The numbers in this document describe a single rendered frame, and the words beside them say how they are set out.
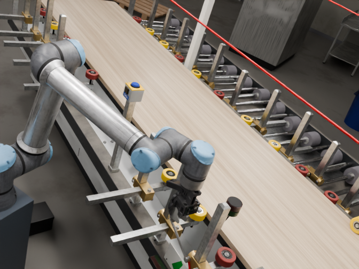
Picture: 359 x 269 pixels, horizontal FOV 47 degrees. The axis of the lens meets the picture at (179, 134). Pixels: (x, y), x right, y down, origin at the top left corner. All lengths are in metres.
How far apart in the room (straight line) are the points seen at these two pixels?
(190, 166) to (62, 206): 1.69
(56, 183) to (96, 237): 0.56
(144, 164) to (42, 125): 0.68
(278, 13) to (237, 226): 4.78
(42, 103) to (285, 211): 1.24
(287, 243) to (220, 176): 0.47
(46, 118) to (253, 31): 4.96
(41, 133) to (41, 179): 1.26
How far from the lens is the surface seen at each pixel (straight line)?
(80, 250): 2.76
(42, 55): 1.59
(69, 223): 2.89
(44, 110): 1.85
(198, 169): 1.44
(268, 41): 6.44
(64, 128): 3.46
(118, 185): 2.16
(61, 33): 2.84
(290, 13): 6.30
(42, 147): 2.03
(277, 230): 1.98
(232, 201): 1.55
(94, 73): 2.70
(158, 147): 1.38
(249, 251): 1.81
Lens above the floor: 2.10
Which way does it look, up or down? 31 degrees down
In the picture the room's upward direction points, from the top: 19 degrees clockwise
